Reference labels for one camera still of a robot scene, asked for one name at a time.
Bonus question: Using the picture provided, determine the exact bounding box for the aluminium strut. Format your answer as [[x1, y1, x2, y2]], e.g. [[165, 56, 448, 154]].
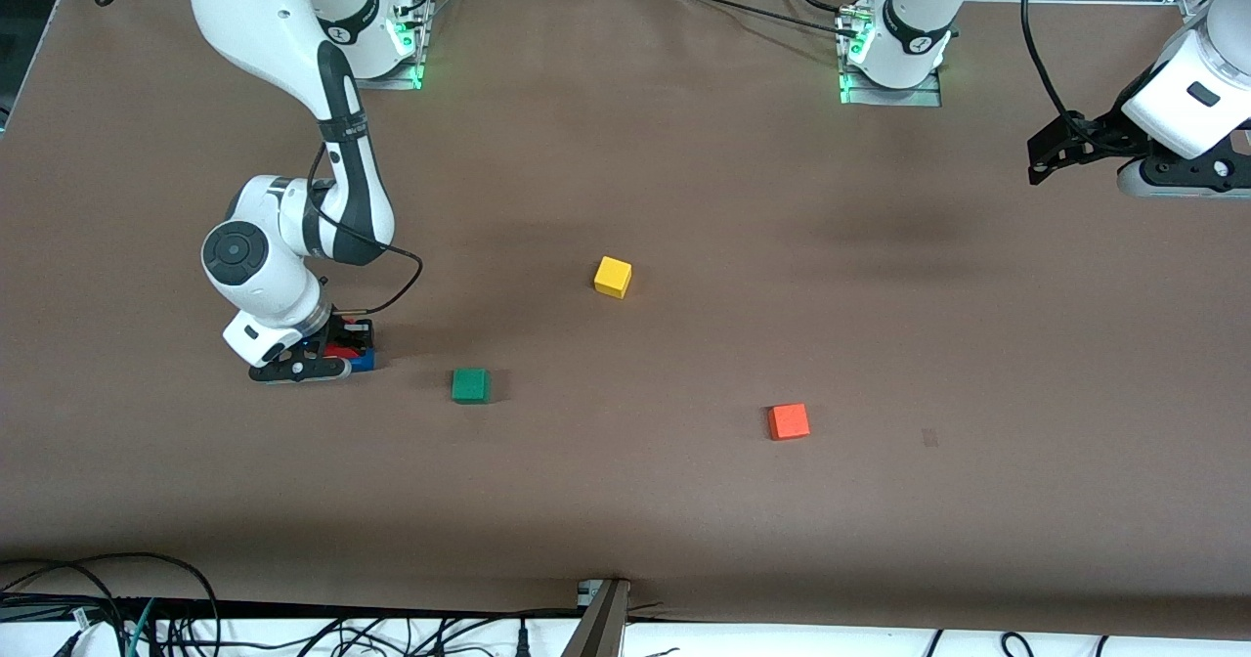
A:
[[561, 579, 632, 657]]

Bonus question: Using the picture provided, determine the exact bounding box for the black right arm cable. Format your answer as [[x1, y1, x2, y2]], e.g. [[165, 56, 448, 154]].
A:
[[95, 0, 424, 318]]

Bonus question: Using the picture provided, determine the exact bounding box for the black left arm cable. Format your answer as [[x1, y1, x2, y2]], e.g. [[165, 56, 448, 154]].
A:
[[1020, 0, 1089, 146]]

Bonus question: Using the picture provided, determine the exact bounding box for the long black base cable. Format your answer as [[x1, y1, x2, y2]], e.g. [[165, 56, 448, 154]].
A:
[[669, 0, 853, 32]]

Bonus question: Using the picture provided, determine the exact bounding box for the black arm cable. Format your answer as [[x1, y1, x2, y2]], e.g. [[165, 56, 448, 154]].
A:
[[1020, 0, 1089, 146], [95, 0, 424, 318]]

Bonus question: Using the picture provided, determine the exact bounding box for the orange cube block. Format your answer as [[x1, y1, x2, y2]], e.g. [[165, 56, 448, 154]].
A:
[[767, 403, 811, 441]]

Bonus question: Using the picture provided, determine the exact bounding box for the black looping floor cable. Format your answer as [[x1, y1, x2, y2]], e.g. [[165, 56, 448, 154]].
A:
[[0, 551, 222, 643]]

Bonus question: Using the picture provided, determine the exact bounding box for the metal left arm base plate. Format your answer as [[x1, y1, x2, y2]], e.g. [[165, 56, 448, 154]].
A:
[[839, 12, 944, 108]]

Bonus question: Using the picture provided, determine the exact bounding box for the yellow cube block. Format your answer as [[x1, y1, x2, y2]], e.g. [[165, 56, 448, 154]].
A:
[[594, 256, 633, 299]]

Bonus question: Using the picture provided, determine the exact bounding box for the teal cable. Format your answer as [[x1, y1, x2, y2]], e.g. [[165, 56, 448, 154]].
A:
[[125, 598, 157, 657]]

